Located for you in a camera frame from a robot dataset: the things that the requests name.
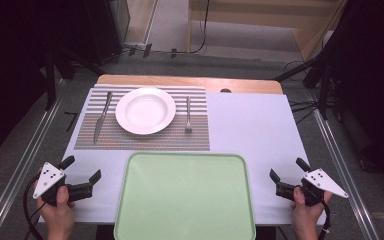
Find light wooden shelf unit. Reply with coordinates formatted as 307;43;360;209
187;0;348;63

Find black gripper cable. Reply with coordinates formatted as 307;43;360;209
317;200;332;240
22;176;48;240

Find light green plastic tray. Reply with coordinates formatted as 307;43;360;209
113;152;257;240

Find black cabinet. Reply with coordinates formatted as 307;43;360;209
83;0;131;66

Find black hanging cable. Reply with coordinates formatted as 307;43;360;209
189;0;211;55

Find black floor cables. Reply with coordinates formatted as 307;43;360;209
288;98;328;125

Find aluminium floor rail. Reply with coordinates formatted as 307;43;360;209
313;108;381;240
0;96;64;240

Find wooden table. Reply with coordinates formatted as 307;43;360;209
96;74;284;95

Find person's right hand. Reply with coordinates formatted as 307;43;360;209
290;185;334;240

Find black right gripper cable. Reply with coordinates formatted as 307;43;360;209
317;200;332;240

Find silver fork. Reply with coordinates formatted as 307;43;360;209
184;95;194;134

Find silver table knife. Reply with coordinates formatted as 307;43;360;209
93;91;114;145

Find white deep plate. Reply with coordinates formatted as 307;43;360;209
115;86;177;136

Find dark curtain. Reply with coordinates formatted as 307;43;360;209
0;0;53;164
329;0;384;188

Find striped woven placemat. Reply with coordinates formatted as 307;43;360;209
73;83;211;152

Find black metal stand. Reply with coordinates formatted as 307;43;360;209
273;33;334;121
44;46;106;111

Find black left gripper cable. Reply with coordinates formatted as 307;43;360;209
22;176;48;240

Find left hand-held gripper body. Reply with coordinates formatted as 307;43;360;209
32;162;94;206

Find person's left hand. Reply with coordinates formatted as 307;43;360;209
35;184;76;240

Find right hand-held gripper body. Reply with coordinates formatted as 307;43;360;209
275;168;349;207

